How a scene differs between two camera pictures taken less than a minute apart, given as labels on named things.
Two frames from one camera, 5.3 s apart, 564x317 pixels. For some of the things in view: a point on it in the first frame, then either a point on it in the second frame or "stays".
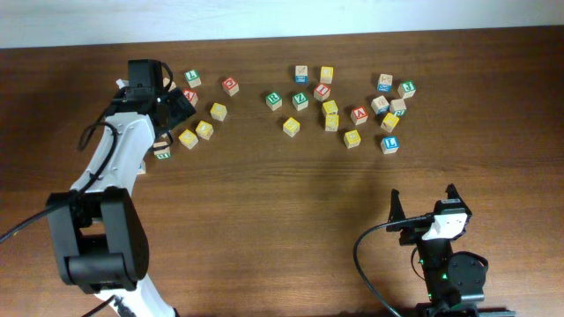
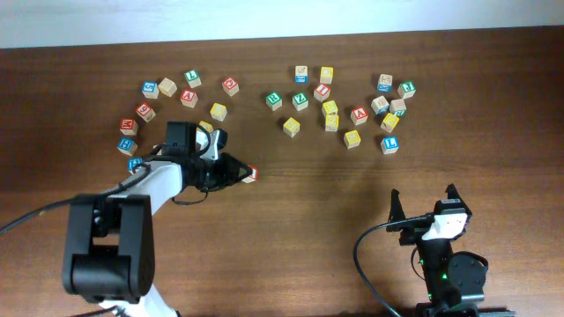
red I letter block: x=322 y=92 stays
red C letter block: x=230 y=85 stays
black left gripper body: x=180 y=107 → x=211 y=173
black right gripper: x=412 y=235 stays
